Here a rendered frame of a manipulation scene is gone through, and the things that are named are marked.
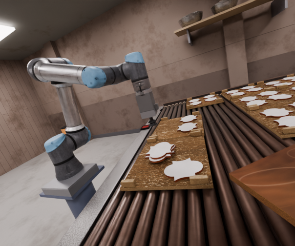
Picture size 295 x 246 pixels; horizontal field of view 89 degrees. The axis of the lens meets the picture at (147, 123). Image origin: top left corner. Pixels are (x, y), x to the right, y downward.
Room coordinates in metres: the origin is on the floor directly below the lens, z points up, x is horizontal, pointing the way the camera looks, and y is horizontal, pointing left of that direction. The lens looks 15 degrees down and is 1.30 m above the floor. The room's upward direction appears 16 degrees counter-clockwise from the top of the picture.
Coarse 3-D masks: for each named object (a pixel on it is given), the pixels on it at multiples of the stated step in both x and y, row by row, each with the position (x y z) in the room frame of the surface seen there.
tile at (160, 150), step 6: (156, 144) 0.74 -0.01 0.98; (162, 144) 0.72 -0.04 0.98; (168, 144) 0.70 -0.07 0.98; (150, 150) 0.69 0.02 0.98; (156, 150) 0.67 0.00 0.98; (162, 150) 0.65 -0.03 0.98; (168, 150) 0.64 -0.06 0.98; (150, 156) 0.63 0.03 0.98; (156, 156) 0.61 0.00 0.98; (162, 156) 0.60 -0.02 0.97
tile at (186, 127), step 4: (184, 124) 1.00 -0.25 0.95; (188, 124) 0.98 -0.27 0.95; (192, 124) 0.95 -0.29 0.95; (196, 124) 0.95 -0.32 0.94; (180, 128) 0.95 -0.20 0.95; (184, 128) 0.93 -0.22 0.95; (188, 128) 0.91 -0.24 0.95; (192, 128) 0.89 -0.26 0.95; (196, 128) 0.89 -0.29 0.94; (184, 132) 0.89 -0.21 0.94
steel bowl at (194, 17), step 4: (196, 12) 2.74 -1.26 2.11; (200, 12) 2.77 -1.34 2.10; (188, 16) 2.77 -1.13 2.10; (192, 16) 2.75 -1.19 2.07; (196, 16) 2.75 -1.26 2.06; (200, 16) 2.79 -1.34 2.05; (180, 20) 2.89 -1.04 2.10; (184, 20) 2.82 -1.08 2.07; (188, 20) 2.79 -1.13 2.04; (192, 20) 2.78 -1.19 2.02; (196, 20) 2.79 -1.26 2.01; (180, 24) 2.95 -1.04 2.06; (184, 24) 2.87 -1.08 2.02; (188, 24) 2.84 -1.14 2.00
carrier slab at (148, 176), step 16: (176, 144) 0.75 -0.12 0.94; (192, 144) 0.70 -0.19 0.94; (144, 160) 0.69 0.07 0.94; (176, 160) 0.60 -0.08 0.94; (192, 160) 0.57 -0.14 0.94; (208, 160) 0.54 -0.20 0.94; (128, 176) 0.58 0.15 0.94; (144, 176) 0.55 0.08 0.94; (160, 176) 0.52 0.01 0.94; (208, 176) 0.44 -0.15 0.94
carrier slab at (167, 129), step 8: (168, 120) 1.25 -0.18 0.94; (176, 120) 1.18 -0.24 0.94; (200, 120) 1.02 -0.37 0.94; (160, 128) 1.09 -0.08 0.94; (168, 128) 1.04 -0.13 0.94; (176, 128) 0.99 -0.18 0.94; (160, 136) 0.94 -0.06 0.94; (168, 136) 0.90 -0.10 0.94; (176, 136) 0.86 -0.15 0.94; (184, 136) 0.83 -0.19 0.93
